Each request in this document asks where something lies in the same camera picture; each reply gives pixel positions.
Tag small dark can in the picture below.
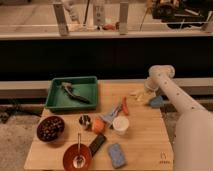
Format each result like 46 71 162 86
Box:
79 115 92 130

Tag dark tool in tray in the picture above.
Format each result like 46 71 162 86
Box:
61 82 90 104

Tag black rectangular block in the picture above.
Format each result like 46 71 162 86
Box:
89 134 106 156

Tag orange round fruit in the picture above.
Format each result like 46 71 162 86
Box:
92 118 105 134

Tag green plastic tray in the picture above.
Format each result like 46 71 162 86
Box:
45 76 98 112

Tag blue sponge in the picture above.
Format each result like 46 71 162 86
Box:
108 143 126 169

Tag yellow banana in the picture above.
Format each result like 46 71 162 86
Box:
130 90 145 102

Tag orange carrot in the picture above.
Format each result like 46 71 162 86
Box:
122 97 129 115

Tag blue cloth ball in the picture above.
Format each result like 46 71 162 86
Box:
149 96 164 108

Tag wooden table board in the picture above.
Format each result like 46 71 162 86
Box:
24 82 173 171

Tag metal spoon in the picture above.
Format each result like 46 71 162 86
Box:
75 134 84 168

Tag red bowl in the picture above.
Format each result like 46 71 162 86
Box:
63 144 92 171

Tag white cup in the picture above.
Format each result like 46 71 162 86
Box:
113 116 129 135

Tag dark bowl with beans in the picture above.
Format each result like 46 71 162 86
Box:
37 116 65 142

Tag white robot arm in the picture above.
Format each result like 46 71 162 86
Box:
144 65 213 171

